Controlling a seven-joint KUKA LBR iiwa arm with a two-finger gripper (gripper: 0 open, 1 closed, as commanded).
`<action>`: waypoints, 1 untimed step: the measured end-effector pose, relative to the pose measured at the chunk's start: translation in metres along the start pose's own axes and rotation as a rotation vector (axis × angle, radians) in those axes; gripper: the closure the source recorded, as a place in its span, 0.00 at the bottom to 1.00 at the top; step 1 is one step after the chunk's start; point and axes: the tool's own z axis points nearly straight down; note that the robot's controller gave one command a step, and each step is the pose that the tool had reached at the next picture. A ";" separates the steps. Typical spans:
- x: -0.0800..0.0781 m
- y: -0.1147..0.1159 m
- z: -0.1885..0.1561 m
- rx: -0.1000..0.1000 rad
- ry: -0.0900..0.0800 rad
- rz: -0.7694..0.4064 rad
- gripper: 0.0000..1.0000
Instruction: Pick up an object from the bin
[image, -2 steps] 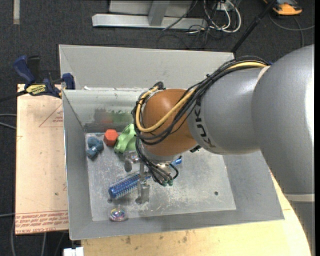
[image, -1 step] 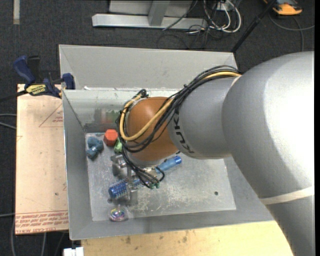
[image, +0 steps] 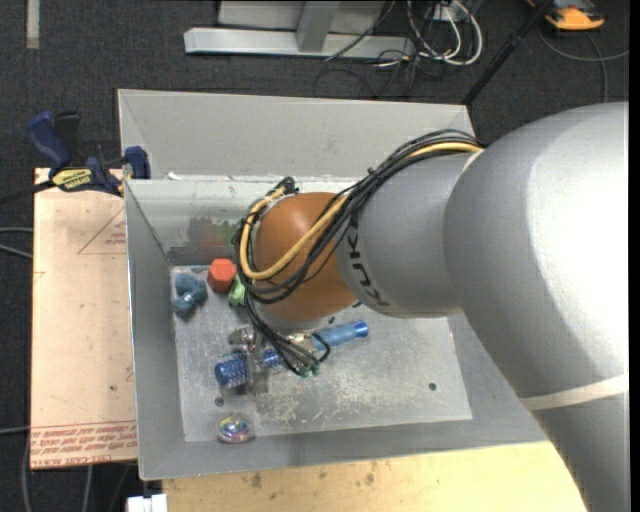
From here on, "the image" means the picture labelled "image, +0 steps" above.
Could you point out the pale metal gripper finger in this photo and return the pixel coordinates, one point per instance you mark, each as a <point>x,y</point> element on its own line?
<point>258,382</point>
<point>244,336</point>

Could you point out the blue studded cylinder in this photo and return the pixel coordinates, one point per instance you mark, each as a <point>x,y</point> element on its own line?
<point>231,369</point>

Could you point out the green toy piece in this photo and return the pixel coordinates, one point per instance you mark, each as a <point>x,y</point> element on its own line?
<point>236,294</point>

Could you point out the clear iridescent dome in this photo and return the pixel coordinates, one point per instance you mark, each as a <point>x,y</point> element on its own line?
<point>235,429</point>

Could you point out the red hexagonal block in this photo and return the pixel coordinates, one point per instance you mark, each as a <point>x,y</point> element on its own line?
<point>221,275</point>

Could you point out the light blue tube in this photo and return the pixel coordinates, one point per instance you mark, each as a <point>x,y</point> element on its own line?
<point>345,333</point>

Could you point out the blue toy figure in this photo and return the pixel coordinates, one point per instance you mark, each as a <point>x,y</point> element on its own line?
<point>188,295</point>

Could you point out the grey metal bin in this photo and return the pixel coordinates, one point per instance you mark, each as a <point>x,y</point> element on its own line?
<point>380,390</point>

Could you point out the brown cardboard board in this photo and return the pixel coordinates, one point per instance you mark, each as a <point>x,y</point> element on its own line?
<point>80,325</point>

